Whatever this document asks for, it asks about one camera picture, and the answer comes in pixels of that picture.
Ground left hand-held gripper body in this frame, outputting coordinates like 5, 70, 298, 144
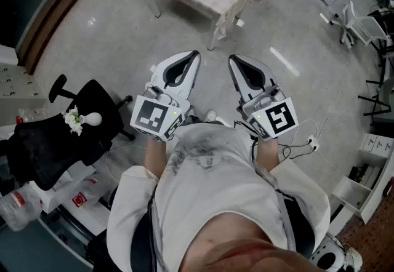
129, 81, 192, 142

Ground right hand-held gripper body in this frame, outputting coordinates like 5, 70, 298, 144
236, 85, 300, 142

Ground person's right forearm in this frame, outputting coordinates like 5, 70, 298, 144
255, 137, 281, 173

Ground person's left forearm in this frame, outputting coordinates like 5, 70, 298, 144
144, 136, 169, 180

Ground white power strip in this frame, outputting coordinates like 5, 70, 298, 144
307, 134, 321, 151

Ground person's dark trousers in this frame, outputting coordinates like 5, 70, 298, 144
184, 115, 232, 127

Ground white vase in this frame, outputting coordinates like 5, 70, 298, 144
79, 111, 103, 127

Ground black office chair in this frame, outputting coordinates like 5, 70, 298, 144
6, 73, 137, 192

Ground white table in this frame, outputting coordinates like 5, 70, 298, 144
143, 0, 246, 51

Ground white flower bunch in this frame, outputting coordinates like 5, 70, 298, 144
62, 105, 84, 137

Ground person's white t-shirt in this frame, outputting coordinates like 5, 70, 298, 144
106, 122, 332, 272

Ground white drawer cabinet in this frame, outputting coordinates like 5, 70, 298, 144
358, 132, 394, 160

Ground white plastic bag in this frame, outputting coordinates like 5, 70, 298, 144
50, 169, 109, 214

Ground white shelf unit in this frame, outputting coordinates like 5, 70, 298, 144
331, 132, 394, 226

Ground white office chair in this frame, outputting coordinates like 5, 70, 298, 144
320, 0, 390, 50

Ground brown wooden step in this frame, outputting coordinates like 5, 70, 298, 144
17, 0, 98, 75

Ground pile of small plastic bottles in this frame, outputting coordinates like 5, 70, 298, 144
17, 106, 47, 124

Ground grey locker cabinet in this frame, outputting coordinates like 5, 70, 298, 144
0, 63, 47, 127

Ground person's neck and chin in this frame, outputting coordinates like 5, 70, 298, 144
180, 212, 328, 272

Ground white round device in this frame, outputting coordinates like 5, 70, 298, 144
307, 233, 364, 272

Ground large clear water bottle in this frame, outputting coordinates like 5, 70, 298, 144
0, 183, 43, 232

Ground glass desk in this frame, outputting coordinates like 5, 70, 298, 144
0, 206, 109, 272

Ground white floor cable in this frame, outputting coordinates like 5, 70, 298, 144
289, 49, 353, 178

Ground grey braided cable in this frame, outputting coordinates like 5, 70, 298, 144
149, 198, 164, 272
257, 167, 297, 250

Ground black frame folding chair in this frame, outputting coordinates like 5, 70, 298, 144
358, 76, 394, 118

